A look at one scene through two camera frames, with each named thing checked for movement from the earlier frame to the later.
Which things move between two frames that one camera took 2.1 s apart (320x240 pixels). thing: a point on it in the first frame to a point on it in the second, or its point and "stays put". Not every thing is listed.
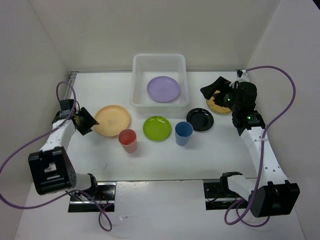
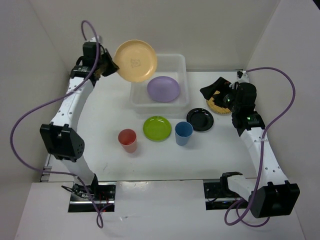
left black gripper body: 78,114 to 100,65
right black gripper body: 229,101 stays put
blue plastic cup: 183,132 stays put
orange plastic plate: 111,119 to 137,60
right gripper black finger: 220,83 stays put
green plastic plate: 157,128 stays put
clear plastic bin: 145,67 stays put
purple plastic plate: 163,88 stays put
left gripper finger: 87,121 to 110,66
